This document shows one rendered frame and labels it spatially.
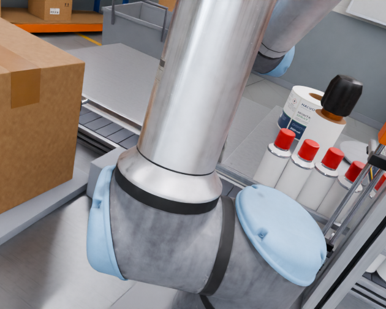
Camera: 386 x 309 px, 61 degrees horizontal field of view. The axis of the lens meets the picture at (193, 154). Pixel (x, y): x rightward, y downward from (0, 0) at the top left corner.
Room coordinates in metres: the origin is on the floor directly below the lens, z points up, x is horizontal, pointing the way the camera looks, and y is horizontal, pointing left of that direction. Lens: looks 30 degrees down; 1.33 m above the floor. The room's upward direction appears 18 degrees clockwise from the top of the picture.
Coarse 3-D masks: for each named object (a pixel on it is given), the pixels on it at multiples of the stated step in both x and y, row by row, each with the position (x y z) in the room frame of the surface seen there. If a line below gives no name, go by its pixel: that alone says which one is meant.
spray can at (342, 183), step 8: (352, 168) 0.59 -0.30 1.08; (360, 168) 0.58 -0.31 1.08; (344, 176) 0.60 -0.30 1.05; (352, 176) 0.58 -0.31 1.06; (336, 184) 0.59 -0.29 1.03; (344, 184) 0.58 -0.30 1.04; (360, 184) 0.59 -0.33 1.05; (328, 192) 0.60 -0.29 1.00; (336, 192) 0.58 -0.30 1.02; (344, 192) 0.57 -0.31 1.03; (360, 192) 0.58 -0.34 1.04; (328, 200) 0.58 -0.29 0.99; (336, 200) 0.57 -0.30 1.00; (352, 200) 0.57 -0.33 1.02; (320, 208) 0.59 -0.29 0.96; (328, 208) 0.58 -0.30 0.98; (344, 208) 0.57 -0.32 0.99; (328, 216) 0.57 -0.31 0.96; (320, 224) 0.57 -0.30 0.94; (328, 232) 0.57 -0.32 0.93
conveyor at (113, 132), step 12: (84, 108) 0.84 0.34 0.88; (84, 120) 0.77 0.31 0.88; (96, 120) 0.79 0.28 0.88; (108, 120) 0.82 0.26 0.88; (96, 132) 0.74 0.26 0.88; (108, 132) 0.75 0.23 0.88; (120, 132) 0.77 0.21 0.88; (132, 132) 0.79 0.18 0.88; (120, 144) 0.72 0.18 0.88; (132, 144) 0.73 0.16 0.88; (228, 192) 0.66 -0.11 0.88; (372, 276) 0.54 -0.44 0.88
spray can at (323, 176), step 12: (324, 156) 0.63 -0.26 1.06; (336, 156) 0.61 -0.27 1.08; (324, 168) 0.61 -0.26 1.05; (336, 168) 0.61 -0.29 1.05; (312, 180) 0.61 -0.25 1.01; (324, 180) 0.60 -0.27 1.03; (300, 192) 0.62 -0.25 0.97; (312, 192) 0.60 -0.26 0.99; (324, 192) 0.60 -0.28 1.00; (312, 204) 0.60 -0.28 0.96
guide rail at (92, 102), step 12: (84, 96) 0.75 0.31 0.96; (108, 108) 0.73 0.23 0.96; (132, 120) 0.71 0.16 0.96; (216, 168) 0.63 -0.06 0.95; (228, 168) 0.63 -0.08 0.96; (240, 180) 0.62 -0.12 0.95; (252, 180) 0.62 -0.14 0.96; (300, 204) 0.58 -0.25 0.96; (312, 216) 0.57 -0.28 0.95; (324, 216) 0.57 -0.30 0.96; (336, 228) 0.55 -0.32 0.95; (348, 228) 0.56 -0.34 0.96; (384, 252) 0.53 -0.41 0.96
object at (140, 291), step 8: (136, 288) 0.32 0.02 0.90; (144, 288) 0.32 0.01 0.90; (152, 288) 0.33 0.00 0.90; (160, 288) 0.33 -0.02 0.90; (168, 288) 0.34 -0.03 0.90; (128, 296) 0.30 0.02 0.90; (136, 296) 0.31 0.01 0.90; (144, 296) 0.31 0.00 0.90; (152, 296) 0.32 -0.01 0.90; (160, 296) 0.32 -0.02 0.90; (168, 296) 0.33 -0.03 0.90; (120, 304) 0.29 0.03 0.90; (128, 304) 0.29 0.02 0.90; (136, 304) 0.30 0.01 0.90; (144, 304) 0.30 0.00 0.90; (152, 304) 0.30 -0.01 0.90; (160, 304) 0.31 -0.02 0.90; (168, 304) 0.31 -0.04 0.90
